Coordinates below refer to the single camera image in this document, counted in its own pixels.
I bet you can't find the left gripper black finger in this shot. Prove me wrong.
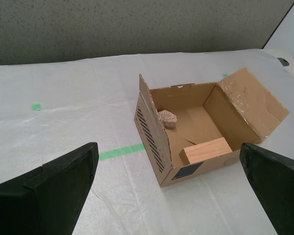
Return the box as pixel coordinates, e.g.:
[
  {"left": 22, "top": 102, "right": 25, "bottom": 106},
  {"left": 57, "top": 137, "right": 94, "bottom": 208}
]
[
  {"left": 0, "top": 142, "right": 99, "bottom": 235},
  {"left": 239, "top": 142, "right": 294, "bottom": 235}
]

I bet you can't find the light wooden block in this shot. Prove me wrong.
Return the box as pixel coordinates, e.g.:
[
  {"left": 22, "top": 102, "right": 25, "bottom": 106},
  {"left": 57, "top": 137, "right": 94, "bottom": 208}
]
[{"left": 178, "top": 137, "right": 233, "bottom": 166}]

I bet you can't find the brown cardboard box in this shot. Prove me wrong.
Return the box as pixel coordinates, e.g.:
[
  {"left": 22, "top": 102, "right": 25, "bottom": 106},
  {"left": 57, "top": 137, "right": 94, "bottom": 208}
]
[{"left": 133, "top": 67, "right": 290, "bottom": 188}]

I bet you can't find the pinkish speckled granite rock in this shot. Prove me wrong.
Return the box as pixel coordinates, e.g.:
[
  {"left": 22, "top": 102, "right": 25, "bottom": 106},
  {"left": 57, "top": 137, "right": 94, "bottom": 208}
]
[{"left": 157, "top": 110, "right": 179, "bottom": 130}]

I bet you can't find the translucent plastic table cover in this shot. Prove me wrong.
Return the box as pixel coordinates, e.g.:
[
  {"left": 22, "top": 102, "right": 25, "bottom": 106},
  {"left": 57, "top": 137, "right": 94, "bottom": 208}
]
[{"left": 0, "top": 47, "right": 294, "bottom": 235}]

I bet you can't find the green tape strip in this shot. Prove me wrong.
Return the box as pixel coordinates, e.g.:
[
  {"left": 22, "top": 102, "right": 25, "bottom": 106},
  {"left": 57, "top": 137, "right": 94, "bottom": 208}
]
[{"left": 98, "top": 143, "right": 146, "bottom": 162}]

